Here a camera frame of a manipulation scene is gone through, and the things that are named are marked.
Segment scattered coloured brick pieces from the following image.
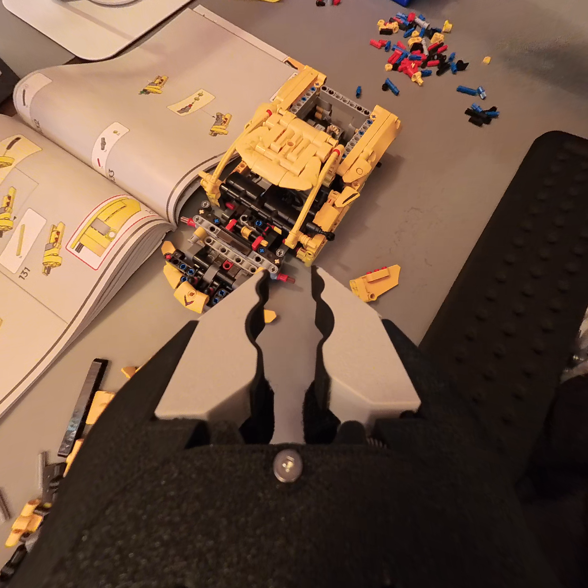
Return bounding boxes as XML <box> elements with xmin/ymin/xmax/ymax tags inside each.
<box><xmin>313</xmin><ymin>0</ymin><xmax>501</xmax><ymax>127</ymax></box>

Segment black brick beam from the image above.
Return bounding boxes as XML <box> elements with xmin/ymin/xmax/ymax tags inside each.
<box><xmin>57</xmin><ymin>359</ymin><xmax>109</xmax><ymax>458</ymax></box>

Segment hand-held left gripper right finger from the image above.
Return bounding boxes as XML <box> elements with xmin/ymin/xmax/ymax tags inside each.
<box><xmin>313</xmin><ymin>265</ymin><xmax>422</xmax><ymax>434</ymax></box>

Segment yellow brick car model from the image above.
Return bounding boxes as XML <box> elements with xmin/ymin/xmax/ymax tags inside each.
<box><xmin>161</xmin><ymin>63</ymin><xmax>402</xmax><ymax>316</ymax></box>

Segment pile of yellow brick pieces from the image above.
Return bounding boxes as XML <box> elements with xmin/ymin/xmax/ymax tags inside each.
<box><xmin>0</xmin><ymin>363</ymin><xmax>138</xmax><ymax>575</ymax></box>

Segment open instruction booklet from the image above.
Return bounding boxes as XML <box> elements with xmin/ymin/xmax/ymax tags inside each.
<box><xmin>0</xmin><ymin>5</ymin><xmax>313</xmax><ymax>419</ymax></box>

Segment black studded mat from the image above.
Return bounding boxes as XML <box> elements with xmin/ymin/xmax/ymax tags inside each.
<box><xmin>418</xmin><ymin>131</ymin><xmax>588</xmax><ymax>515</ymax></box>

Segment slim yellow brick piece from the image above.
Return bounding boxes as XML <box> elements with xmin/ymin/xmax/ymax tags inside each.
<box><xmin>349</xmin><ymin>264</ymin><xmax>402</xmax><ymax>302</ymax></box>

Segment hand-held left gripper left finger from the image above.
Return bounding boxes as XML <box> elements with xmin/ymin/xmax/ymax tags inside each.
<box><xmin>155</xmin><ymin>271</ymin><xmax>272</xmax><ymax>434</ymax></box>

